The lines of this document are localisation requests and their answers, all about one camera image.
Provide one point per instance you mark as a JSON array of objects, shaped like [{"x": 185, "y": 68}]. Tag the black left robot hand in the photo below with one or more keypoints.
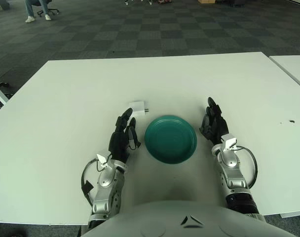
[{"x": 118, "y": 145}]

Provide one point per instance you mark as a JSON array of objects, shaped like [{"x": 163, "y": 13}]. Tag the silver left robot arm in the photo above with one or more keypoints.
[{"x": 106, "y": 182}]

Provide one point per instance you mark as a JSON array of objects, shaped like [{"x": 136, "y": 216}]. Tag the grey robot torso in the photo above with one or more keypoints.
[{"x": 189, "y": 222}]

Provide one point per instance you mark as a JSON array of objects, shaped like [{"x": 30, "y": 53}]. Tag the black object on floor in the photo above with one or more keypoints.
[{"x": 3, "y": 85}]

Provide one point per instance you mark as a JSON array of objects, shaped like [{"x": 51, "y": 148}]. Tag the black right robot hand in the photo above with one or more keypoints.
[{"x": 217, "y": 126}]

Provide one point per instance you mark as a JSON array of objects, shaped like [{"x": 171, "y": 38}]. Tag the black office chair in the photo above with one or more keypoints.
[{"x": 50, "y": 10}]

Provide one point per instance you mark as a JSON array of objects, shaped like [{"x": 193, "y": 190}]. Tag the brown cardboard box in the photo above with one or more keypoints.
[{"x": 206, "y": 1}]

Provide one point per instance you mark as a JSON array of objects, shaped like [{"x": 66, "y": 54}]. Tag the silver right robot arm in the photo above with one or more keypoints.
[{"x": 230, "y": 168}]

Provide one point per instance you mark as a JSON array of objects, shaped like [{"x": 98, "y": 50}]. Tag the teal round plate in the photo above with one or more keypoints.
[{"x": 170, "y": 139}]

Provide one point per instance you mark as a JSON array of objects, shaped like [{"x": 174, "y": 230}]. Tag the seated person in jeans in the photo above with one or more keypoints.
[{"x": 29, "y": 10}]

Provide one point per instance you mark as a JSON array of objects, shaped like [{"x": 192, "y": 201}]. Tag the white charger plug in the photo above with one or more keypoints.
[{"x": 137, "y": 108}]

